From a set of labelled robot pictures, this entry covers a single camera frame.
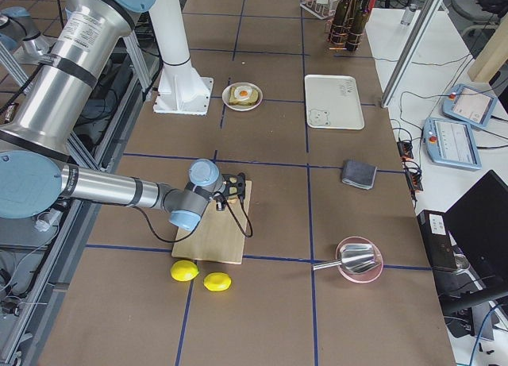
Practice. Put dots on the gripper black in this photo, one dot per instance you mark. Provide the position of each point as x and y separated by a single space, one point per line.
221 204

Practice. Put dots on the white plate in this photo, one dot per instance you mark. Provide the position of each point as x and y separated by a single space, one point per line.
225 97

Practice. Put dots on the toast with fried egg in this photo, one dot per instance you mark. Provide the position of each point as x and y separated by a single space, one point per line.
243 96

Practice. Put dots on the cream serving tray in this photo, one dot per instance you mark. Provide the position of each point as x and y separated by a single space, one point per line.
332 102

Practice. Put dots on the wooden cutting board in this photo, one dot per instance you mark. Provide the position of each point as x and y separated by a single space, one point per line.
217 238

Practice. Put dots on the yellow lemon right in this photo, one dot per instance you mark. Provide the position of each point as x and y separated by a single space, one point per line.
217 281

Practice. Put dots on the yellow lemon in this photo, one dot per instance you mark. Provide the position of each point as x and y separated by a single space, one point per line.
217 281
184 270

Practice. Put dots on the yellow lemon left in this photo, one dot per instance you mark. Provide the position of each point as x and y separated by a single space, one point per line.
184 270

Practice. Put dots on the dark grey folded cloth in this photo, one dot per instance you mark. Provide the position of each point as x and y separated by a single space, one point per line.
358 174

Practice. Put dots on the metal scoop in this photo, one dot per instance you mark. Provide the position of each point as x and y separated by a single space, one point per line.
353 258

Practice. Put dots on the pink bowl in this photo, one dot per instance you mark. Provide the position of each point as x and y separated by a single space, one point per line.
369 276

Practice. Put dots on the orange black adapter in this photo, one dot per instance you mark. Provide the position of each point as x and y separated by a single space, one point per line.
411 168

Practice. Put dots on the green wine bottle front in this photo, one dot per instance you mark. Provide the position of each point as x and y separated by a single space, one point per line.
340 22

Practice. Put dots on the green wine bottle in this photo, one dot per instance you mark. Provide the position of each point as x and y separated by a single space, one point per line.
362 9
340 22

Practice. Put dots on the black computer box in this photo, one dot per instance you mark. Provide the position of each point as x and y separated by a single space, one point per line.
437 241

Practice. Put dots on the green wine bottle middle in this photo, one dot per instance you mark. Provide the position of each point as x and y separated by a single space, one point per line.
362 9

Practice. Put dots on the teach pendant near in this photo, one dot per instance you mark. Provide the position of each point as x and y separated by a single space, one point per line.
451 143

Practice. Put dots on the teach pendant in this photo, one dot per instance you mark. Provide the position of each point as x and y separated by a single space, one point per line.
451 143
465 103

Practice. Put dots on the clear water bottle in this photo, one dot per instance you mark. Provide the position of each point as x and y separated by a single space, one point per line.
409 12

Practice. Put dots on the black laptop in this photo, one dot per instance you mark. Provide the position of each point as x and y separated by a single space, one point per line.
478 224

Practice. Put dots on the teach pendant far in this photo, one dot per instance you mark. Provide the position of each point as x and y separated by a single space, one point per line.
465 103

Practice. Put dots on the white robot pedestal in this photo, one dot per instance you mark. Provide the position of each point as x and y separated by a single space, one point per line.
181 89

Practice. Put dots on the copper wire bottle rack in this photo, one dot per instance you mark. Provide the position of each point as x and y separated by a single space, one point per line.
341 46

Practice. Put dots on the white wire cup rack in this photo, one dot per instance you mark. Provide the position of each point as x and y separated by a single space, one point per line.
322 9

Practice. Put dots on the aluminium frame post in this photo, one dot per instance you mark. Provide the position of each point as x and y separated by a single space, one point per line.
421 25

